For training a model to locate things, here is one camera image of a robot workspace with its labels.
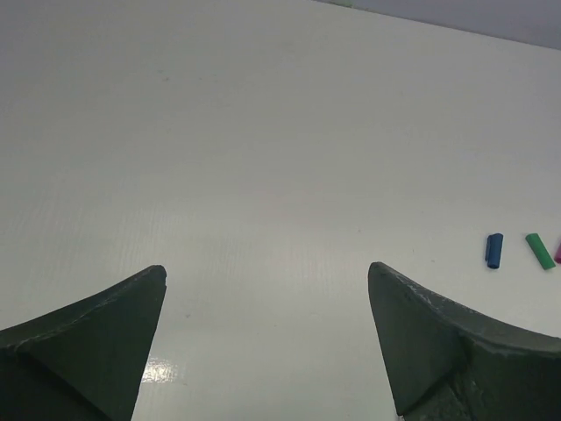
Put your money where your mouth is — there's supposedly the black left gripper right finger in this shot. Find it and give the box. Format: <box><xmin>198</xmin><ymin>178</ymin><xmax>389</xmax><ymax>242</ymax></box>
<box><xmin>368</xmin><ymin>262</ymin><xmax>560</xmax><ymax>420</ymax></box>

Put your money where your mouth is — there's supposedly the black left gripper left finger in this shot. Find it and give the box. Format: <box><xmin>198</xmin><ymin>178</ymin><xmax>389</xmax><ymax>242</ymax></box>
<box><xmin>1</xmin><ymin>265</ymin><xmax>167</xmax><ymax>420</ymax></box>

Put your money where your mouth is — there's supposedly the magenta pen cap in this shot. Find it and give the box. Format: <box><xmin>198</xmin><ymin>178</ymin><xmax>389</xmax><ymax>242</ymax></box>
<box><xmin>553</xmin><ymin>244</ymin><xmax>561</xmax><ymax>264</ymax></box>

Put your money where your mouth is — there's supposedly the blue pen cap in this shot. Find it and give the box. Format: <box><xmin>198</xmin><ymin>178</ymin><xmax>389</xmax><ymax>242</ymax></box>
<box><xmin>485</xmin><ymin>232</ymin><xmax>504</xmax><ymax>269</ymax></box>

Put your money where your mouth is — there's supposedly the green pen cap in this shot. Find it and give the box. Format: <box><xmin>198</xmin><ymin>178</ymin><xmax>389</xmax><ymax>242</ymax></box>
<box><xmin>525</xmin><ymin>233</ymin><xmax>556</xmax><ymax>270</ymax></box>

